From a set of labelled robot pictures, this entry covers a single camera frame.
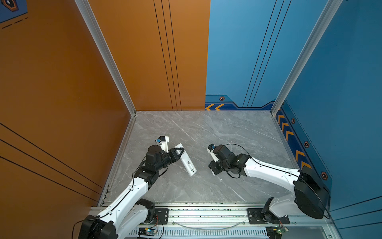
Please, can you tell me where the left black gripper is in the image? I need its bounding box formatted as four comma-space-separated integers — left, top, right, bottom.
155, 147, 184, 173

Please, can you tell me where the white remote control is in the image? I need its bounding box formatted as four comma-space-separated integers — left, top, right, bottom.
175, 143, 197, 177

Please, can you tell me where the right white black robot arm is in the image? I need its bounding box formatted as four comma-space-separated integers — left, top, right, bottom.
208, 144, 330, 225

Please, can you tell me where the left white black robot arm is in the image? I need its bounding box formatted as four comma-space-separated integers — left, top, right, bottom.
73, 144, 189, 239

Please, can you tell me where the left circuit board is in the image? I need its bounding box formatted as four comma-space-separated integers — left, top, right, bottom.
137, 227, 158, 239

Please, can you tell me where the circuit board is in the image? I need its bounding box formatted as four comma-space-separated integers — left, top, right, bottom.
266, 227, 289, 239
137, 227, 158, 239

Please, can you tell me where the right circuit board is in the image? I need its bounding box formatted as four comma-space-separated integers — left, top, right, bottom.
266, 227, 289, 239

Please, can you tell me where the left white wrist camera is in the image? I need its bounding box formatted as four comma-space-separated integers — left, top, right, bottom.
155, 136, 170, 153

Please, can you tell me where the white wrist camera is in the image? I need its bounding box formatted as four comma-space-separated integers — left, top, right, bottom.
208, 143, 219, 163
155, 136, 170, 153

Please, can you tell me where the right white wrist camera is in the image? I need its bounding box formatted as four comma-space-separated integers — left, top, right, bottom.
208, 143, 219, 163

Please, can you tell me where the aluminium front rail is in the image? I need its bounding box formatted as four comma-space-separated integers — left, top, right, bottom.
78, 202, 343, 239

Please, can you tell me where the thin grey cable loop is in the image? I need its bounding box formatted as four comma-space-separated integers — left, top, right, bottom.
172, 220, 244, 231

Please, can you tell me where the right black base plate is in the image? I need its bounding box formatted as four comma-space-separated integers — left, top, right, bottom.
247, 208, 290, 225

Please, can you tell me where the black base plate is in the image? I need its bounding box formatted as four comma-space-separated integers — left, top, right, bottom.
133, 208, 169, 225
247, 208, 290, 225

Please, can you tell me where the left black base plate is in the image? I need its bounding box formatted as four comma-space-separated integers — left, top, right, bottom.
133, 208, 169, 225

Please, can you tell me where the left aluminium corner post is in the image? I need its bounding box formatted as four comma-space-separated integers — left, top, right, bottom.
75, 0, 137, 117

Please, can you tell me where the aluminium corner post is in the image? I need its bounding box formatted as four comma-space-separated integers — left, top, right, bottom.
270, 0, 343, 117
75, 0, 137, 117

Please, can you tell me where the right aluminium corner post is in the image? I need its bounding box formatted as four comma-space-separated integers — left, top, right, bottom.
270, 0, 343, 117

